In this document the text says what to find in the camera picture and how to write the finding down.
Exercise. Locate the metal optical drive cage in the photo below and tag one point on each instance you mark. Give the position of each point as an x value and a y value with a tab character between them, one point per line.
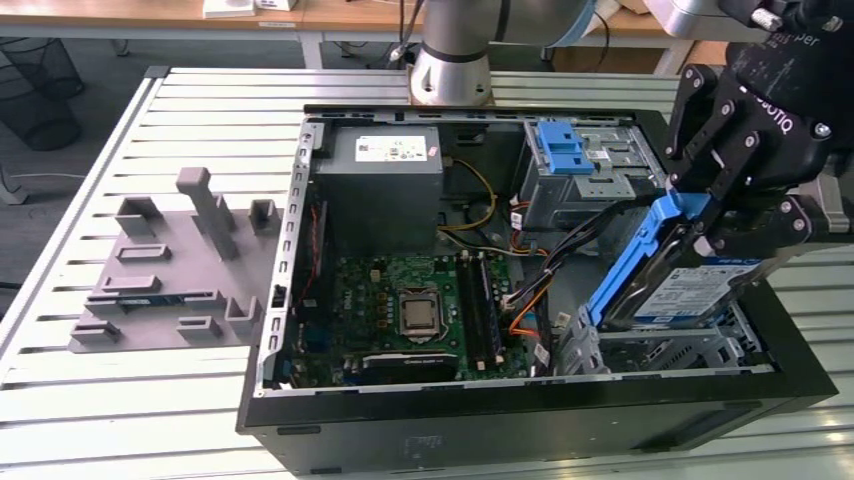
601	190

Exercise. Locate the long black RAM module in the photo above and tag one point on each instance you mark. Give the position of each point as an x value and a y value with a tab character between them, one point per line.
495	325

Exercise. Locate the grey metal stand foot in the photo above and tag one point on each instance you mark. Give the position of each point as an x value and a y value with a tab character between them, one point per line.
14	192

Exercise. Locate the CPU socket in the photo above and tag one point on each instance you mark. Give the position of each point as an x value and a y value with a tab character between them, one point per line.
422	290

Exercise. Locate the grey plastic parts rack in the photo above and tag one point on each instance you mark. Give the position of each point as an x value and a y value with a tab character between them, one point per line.
167	320

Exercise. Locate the black mesh waste bin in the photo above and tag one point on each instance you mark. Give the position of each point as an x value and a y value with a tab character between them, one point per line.
40	100

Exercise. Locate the blue plastic drive latch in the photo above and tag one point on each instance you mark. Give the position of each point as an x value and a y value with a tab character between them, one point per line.
561	150

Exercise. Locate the small white box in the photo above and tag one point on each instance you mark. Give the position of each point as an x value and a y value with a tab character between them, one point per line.
275	5

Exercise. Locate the silver CPU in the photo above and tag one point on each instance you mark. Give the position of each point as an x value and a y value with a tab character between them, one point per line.
423	314

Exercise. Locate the metal disk bay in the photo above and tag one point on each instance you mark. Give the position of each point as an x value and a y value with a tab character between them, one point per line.
667	350

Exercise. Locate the black graphics card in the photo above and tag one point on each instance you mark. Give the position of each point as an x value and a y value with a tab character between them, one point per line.
407	370

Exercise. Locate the brown cardboard piece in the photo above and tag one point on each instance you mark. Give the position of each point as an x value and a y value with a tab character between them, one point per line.
634	5

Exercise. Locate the grey power supply unit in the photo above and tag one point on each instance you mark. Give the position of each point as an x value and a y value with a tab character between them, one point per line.
381	210

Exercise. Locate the wooden desk white frame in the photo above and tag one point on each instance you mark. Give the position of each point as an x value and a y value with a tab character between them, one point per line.
621	25
134	20

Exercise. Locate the green motherboard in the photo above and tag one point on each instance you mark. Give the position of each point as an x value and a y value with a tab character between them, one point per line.
360	300

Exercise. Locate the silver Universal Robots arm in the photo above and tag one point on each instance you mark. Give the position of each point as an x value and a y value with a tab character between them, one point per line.
447	75

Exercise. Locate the hard disk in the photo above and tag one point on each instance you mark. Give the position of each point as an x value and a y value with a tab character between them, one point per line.
674	295

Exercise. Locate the silver wrist bracket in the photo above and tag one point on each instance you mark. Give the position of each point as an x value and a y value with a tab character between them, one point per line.
834	210

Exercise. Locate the black PC case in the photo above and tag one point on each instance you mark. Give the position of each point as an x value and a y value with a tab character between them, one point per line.
534	435

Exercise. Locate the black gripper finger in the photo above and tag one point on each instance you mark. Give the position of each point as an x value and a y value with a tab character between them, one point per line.
727	150
754	225

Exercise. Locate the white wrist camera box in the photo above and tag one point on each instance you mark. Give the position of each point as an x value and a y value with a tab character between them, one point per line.
701	20

